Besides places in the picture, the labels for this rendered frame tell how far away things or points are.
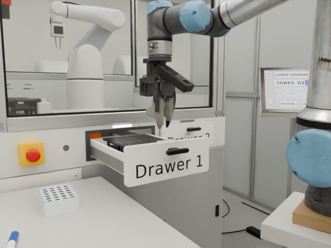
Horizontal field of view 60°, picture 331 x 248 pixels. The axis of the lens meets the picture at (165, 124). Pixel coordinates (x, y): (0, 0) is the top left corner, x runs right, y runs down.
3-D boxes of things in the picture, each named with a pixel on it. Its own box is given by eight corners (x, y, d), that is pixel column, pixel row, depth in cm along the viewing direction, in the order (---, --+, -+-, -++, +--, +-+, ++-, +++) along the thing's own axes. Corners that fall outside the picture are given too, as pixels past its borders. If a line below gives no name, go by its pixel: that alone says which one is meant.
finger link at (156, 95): (160, 112, 87) (162, 84, 87) (165, 112, 86) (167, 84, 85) (150, 111, 83) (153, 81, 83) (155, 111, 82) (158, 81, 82)
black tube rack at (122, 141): (176, 161, 97) (177, 142, 96) (129, 169, 87) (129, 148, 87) (145, 149, 115) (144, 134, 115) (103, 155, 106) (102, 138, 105)
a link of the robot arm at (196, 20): (218, 3, 78) (187, 10, 86) (193, -5, 70) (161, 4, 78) (218, 33, 80) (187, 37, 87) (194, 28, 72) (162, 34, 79)
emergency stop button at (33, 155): (41, 161, 89) (40, 149, 88) (26, 163, 87) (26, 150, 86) (39, 159, 91) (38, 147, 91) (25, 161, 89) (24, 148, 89)
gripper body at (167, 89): (154, 96, 93) (154, 59, 92) (176, 97, 88) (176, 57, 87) (139, 97, 87) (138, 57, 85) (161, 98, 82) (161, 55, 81)
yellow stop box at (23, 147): (45, 164, 92) (44, 142, 91) (20, 168, 88) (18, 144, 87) (42, 161, 96) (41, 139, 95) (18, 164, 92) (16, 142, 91)
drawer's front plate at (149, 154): (209, 170, 92) (209, 137, 91) (126, 187, 76) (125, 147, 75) (205, 169, 94) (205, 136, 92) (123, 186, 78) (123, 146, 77)
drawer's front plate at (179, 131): (213, 144, 136) (214, 121, 134) (162, 151, 120) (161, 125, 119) (211, 143, 137) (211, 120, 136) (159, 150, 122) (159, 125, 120)
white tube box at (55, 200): (79, 210, 76) (79, 196, 76) (45, 217, 72) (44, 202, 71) (69, 195, 87) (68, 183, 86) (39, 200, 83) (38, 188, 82)
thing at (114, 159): (201, 166, 93) (201, 147, 92) (129, 179, 79) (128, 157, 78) (142, 145, 126) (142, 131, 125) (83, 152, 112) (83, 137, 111)
